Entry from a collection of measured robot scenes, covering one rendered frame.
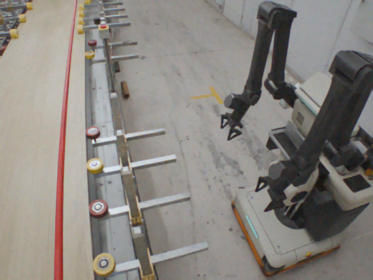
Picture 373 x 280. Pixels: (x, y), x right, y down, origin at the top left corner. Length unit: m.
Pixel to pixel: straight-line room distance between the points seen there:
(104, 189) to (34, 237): 0.54
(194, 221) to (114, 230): 0.87
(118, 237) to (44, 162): 0.53
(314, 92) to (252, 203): 1.07
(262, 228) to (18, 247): 1.41
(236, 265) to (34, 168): 1.46
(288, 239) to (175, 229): 0.83
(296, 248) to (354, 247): 0.70
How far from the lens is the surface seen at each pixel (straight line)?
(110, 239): 1.42
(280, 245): 1.87
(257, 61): 1.14
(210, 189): 2.32
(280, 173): 0.93
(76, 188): 1.28
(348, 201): 1.58
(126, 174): 0.94
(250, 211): 1.93
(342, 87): 0.79
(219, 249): 2.06
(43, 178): 1.38
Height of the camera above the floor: 1.88
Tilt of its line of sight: 44 degrees down
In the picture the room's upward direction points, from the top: 4 degrees clockwise
